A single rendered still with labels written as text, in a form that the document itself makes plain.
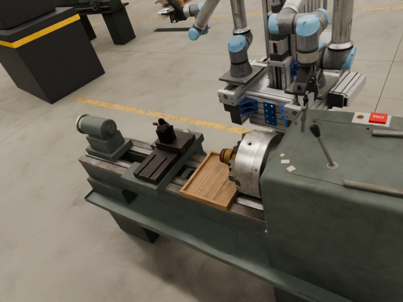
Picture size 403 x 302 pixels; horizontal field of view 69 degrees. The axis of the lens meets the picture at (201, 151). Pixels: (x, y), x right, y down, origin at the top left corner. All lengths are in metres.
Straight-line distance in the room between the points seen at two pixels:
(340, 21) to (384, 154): 0.68
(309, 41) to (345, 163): 0.45
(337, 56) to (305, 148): 0.59
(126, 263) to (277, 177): 1.81
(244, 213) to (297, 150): 0.47
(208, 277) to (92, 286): 0.95
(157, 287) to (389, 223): 1.76
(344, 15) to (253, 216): 1.02
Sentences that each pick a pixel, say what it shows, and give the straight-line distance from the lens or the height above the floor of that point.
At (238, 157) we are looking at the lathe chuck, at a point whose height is 1.20.
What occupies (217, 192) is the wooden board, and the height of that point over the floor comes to 0.88.
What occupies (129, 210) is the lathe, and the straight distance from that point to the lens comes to 2.23.
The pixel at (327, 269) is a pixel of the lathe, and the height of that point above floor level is 0.74.
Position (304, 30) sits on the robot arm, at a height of 1.67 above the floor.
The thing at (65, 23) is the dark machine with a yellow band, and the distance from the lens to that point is 5.90.
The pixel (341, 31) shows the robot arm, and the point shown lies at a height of 1.48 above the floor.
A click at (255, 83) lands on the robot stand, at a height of 1.07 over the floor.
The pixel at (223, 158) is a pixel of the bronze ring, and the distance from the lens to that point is 1.48.
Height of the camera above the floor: 2.08
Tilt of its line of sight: 39 degrees down
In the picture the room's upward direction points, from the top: 17 degrees counter-clockwise
